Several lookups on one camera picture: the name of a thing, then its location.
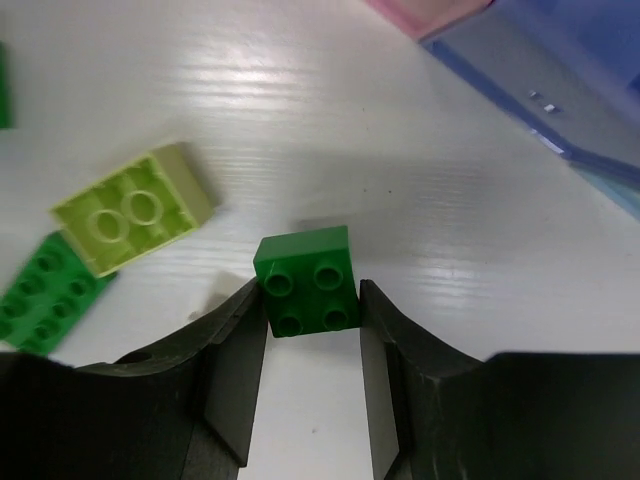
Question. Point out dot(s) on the small dark green lego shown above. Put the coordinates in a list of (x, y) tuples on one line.
[(308, 282)]

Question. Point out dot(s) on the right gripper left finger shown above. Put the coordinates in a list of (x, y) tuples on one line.
[(182, 407)]

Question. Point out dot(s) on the pink and blue sorting tray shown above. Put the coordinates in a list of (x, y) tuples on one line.
[(568, 70)]

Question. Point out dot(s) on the dark green lego brick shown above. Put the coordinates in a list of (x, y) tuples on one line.
[(6, 112)]

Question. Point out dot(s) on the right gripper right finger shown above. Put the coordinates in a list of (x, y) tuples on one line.
[(434, 412)]

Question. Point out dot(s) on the lime green lego brick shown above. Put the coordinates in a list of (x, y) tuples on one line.
[(139, 208)]

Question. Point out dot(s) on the dark green long lego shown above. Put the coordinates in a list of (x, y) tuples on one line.
[(48, 297)]

